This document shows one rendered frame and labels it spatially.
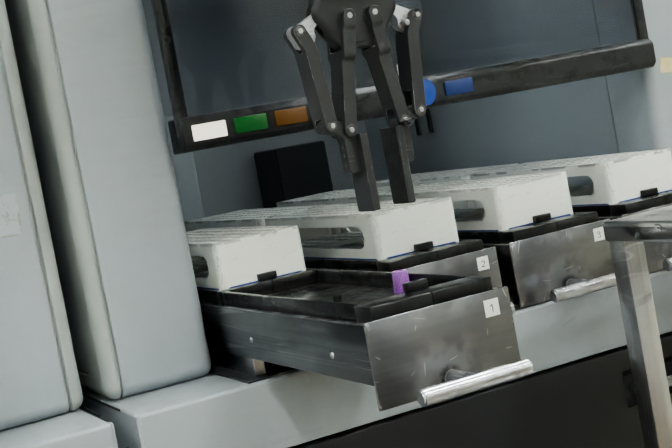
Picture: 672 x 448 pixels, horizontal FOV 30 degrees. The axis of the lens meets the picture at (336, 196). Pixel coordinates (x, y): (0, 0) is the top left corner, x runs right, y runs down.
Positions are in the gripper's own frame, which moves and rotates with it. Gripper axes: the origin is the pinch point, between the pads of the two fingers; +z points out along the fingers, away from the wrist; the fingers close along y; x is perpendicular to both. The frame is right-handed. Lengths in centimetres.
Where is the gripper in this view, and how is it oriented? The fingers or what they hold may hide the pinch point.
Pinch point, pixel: (380, 169)
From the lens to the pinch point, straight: 113.0
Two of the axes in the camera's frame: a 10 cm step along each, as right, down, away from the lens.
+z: 1.8, 9.8, 0.5
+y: -8.8, 1.9, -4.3
